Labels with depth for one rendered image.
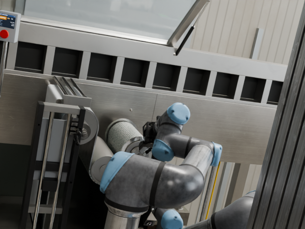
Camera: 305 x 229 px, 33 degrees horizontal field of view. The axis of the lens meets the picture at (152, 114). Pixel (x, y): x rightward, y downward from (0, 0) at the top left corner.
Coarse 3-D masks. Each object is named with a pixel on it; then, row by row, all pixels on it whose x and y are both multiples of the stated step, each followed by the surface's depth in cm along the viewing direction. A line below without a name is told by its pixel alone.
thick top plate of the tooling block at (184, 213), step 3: (183, 207) 218; (177, 210) 214; (180, 210) 214; (183, 210) 215; (186, 210) 216; (180, 213) 213; (183, 213) 213; (186, 213) 214; (189, 213) 214; (183, 216) 214; (186, 216) 214; (183, 219) 214; (186, 219) 214; (156, 222) 210; (183, 222) 214; (186, 222) 215; (183, 225) 215; (186, 225) 215
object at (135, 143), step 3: (135, 141) 201; (138, 141) 201; (129, 144) 201; (132, 144) 201; (135, 144) 201; (138, 144) 202; (129, 147) 201; (132, 147) 201; (126, 150) 201; (129, 150) 201; (150, 156) 205
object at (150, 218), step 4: (148, 212) 197; (144, 216) 201; (148, 216) 198; (152, 216) 198; (144, 220) 200; (148, 220) 200; (152, 220) 200; (156, 220) 200; (144, 224) 201; (148, 224) 201; (152, 224) 202
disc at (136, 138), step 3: (132, 138) 201; (135, 138) 201; (138, 138) 202; (144, 138) 202; (129, 141) 201; (132, 141) 201; (126, 144) 201; (123, 147) 201; (126, 147) 201; (123, 150) 201
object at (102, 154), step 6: (96, 144) 211; (102, 144) 212; (96, 150) 206; (102, 150) 205; (108, 150) 207; (96, 156) 201; (102, 156) 199; (108, 156) 199; (96, 162) 199; (102, 162) 200; (90, 168) 200; (96, 168) 200; (102, 168) 200; (96, 174) 201; (102, 174) 201; (96, 180) 201
